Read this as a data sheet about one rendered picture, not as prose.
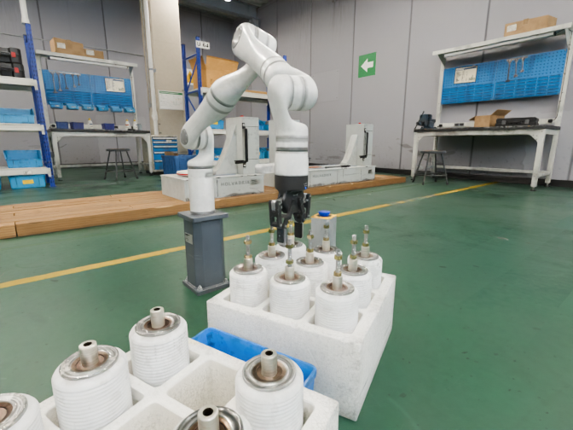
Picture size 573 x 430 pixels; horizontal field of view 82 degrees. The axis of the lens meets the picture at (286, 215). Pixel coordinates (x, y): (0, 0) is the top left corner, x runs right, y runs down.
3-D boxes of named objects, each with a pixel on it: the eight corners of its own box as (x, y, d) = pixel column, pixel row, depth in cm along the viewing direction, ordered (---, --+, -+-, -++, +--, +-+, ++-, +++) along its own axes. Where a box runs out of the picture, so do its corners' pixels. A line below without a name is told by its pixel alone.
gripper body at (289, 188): (295, 173, 67) (294, 218, 69) (315, 171, 74) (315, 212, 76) (266, 171, 71) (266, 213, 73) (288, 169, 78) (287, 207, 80)
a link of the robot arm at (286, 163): (276, 171, 80) (276, 145, 79) (316, 173, 74) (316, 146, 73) (252, 173, 73) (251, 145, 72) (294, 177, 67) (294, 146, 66)
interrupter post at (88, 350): (77, 366, 48) (74, 345, 47) (94, 357, 50) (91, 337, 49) (86, 371, 46) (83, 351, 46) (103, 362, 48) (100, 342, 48)
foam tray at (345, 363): (209, 364, 85) (205, 300, 81) (281, 301, 119) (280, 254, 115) (355, 422, 68) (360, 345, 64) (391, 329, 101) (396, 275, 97)
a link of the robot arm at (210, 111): (205, 81, 102) (230, 85, 108) (174, 133, 120) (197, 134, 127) (215, 106, 100) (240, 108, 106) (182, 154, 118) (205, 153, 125)
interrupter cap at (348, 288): (354, 299, 68) (354, 295, 68) (317, 295, 70) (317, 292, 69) (355, 283, 75) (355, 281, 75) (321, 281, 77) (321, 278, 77)
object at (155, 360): (127, 418, 60) (116, 329, 56) (170, 386, 68) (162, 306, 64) (162, 443, 55) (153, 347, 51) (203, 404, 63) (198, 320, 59)
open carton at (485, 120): (481, 129, 476) (482, 113, 471) (509, 127, 441) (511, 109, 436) (467, 128, 463) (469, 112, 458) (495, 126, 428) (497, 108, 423)
